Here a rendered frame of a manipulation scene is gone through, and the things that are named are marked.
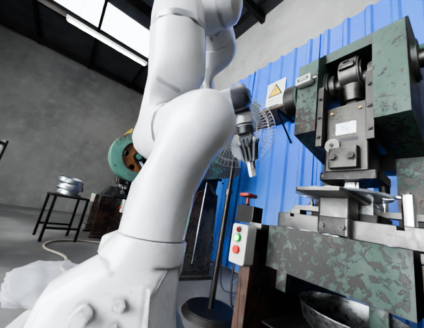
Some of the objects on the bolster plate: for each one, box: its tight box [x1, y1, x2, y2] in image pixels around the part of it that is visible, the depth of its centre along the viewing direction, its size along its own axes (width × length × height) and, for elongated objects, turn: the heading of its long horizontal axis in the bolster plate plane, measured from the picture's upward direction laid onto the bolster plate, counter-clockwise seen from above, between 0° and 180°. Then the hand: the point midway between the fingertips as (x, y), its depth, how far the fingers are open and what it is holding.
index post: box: [401, 193, 418, 228], centre depth 56 cm, size 3×3×10 cm
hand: (251, 168), depth 93 cm, fingers closed
